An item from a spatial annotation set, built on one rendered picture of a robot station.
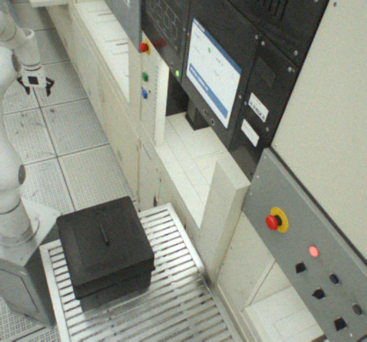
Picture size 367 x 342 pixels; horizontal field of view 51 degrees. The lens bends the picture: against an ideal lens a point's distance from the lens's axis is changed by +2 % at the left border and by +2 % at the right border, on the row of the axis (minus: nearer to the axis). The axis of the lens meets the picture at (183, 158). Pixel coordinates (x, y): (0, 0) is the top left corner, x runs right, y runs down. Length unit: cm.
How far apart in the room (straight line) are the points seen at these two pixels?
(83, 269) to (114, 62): 144
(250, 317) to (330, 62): 99
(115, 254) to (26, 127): 211
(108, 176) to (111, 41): 96
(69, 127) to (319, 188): 261
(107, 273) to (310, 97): 87
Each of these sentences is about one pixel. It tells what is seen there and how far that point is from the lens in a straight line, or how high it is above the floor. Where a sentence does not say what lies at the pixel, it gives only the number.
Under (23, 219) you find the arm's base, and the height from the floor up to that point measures 85.
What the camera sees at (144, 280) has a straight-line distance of 153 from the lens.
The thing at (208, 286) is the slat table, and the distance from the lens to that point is 163.
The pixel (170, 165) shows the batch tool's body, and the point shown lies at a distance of 180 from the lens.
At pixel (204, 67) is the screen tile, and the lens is 119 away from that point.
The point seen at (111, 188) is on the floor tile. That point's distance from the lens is 280.
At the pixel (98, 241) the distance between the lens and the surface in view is 141.
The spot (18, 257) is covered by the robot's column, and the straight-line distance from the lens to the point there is 173.
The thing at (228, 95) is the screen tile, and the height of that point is 158.
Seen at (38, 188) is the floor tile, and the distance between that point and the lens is 288.
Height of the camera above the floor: 224
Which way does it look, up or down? 48 degrees down
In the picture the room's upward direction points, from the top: 8 degrees clockwise
